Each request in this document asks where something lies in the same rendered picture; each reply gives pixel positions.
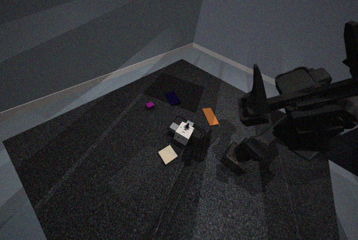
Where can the small purple block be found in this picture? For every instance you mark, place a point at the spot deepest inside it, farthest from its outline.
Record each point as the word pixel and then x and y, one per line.
pixel 150 105

